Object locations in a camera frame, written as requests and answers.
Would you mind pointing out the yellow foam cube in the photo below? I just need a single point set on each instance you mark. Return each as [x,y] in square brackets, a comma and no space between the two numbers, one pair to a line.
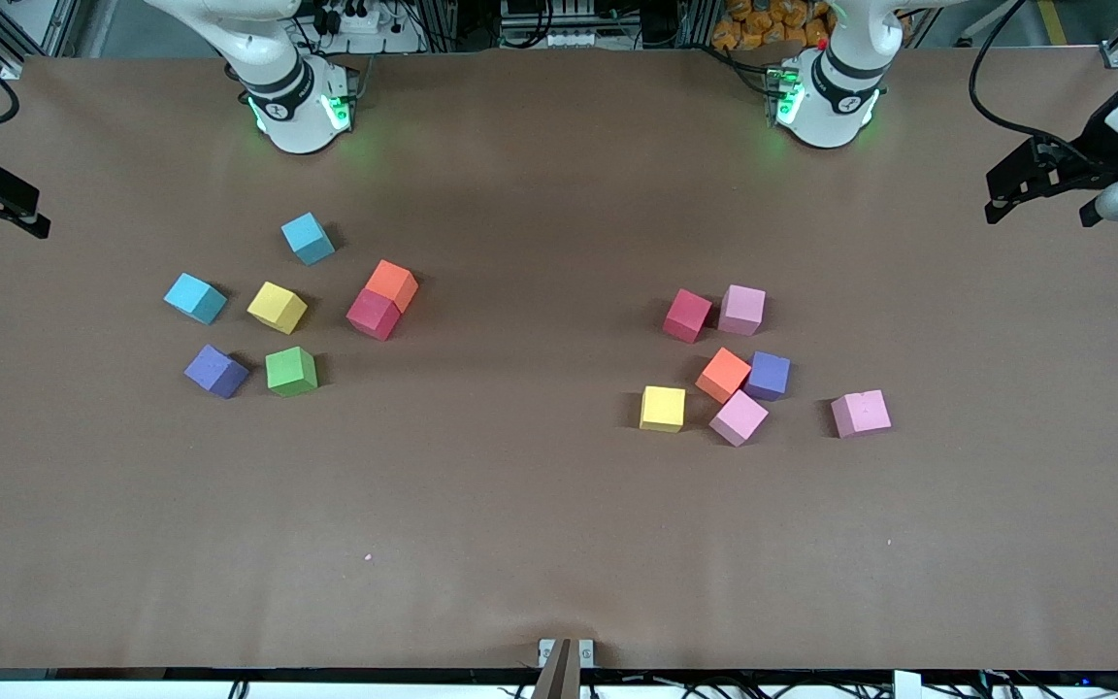
[663,409]
[277,307]

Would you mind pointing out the green foam cube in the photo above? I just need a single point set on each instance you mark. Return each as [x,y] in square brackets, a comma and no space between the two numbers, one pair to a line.
[291,372]

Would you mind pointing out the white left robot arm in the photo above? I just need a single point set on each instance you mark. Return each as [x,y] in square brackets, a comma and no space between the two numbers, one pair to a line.
[836,97]

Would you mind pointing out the aluminium frame post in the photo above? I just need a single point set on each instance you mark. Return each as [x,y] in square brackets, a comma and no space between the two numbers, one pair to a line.
[443,19]
[700,19]

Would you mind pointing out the white power strip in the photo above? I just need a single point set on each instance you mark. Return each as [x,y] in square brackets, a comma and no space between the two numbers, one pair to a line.
[355,19]

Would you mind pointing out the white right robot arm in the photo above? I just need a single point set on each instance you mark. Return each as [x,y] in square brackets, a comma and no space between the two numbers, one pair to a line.
[292,87]

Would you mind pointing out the purple foam cube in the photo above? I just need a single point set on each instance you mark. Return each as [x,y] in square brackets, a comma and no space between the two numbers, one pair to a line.
[215,372]
[770,376]

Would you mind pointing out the red foam cube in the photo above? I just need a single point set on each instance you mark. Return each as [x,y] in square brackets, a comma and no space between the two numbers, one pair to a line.
[687,316]
[372,316]

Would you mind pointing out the light blue foam cube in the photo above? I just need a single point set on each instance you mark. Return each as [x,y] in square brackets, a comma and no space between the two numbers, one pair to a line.
[308,238]
[195,297]

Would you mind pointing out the pink foam cube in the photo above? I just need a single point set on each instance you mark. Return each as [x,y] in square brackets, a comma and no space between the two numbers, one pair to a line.
[742,309]
[860,414]
[739,417]

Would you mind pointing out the metal table edge bracket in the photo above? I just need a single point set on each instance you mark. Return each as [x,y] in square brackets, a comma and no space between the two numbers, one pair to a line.
[545,652]

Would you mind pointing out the brown strip under bracket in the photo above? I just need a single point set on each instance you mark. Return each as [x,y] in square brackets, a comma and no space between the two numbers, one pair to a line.
[559,675]

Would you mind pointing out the orange snack bag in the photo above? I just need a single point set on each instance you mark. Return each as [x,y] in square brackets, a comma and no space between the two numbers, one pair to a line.
[763,24]

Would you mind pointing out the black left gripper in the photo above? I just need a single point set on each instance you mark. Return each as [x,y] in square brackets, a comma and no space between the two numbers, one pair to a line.
[1089,161]

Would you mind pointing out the orange foam cube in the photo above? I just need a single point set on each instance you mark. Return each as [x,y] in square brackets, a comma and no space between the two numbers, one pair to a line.
[394,282]
[722,375]

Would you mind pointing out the white electronics box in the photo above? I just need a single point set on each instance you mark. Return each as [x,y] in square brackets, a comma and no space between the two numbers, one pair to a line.
[559,39]

